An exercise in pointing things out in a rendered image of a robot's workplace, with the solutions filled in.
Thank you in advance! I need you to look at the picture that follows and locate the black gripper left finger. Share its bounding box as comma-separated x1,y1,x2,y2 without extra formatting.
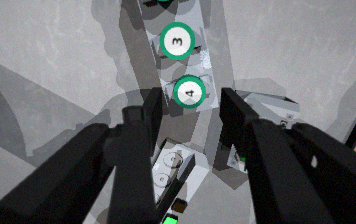
0,87,163,224

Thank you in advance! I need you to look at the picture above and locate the black table edge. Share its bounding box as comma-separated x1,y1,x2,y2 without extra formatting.
345,126,356,150

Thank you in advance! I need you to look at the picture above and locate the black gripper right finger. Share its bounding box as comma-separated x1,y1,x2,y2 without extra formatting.
219,87,356,224

